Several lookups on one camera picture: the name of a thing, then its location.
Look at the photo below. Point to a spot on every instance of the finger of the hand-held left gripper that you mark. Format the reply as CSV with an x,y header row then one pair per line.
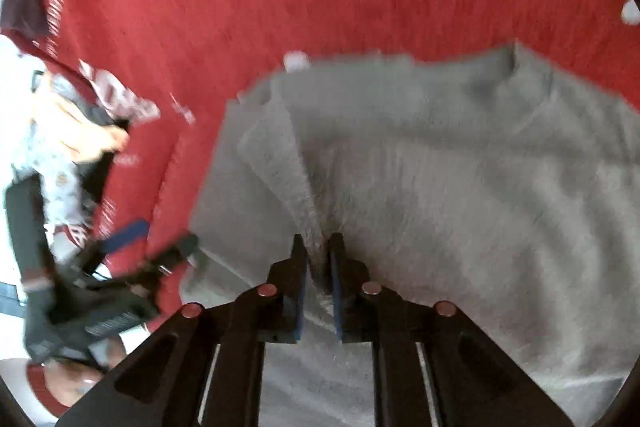
x,y
175,252
129,233

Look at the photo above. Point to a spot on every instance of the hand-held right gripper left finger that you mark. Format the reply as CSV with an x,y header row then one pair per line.
x,y
299,307

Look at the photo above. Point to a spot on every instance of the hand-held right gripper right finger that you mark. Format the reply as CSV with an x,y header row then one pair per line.
x,y
336,307

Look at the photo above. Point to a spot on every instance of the grey sweater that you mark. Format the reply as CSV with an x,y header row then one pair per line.
x,y
440,187

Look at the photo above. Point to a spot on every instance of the white patterned cloth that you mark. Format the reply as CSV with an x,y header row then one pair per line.
x,y
62,177

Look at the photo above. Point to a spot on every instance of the peach cloth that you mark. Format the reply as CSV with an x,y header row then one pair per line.
x,y
107,139

